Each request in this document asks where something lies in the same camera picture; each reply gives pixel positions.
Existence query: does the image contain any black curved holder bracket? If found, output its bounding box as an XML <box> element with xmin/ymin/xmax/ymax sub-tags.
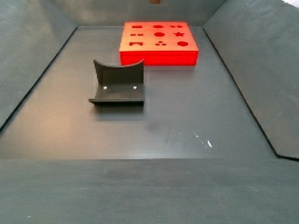
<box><xmin>89</xmin><ymin>60</ymin><xmax>146</xmax><ymax>104</ymax></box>

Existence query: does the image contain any brown object at top edge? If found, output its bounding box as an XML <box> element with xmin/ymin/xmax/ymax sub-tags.
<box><xmin>150</xmin><ymin>0</ymin><xmax>162</xmax><ymax>4</ymax></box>

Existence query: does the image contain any red shape sorter box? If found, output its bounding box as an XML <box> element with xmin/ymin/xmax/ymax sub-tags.
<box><xmin>119</xmin><ymin>21</ymin><xmax>201</xmax><ymax>66</ymax></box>

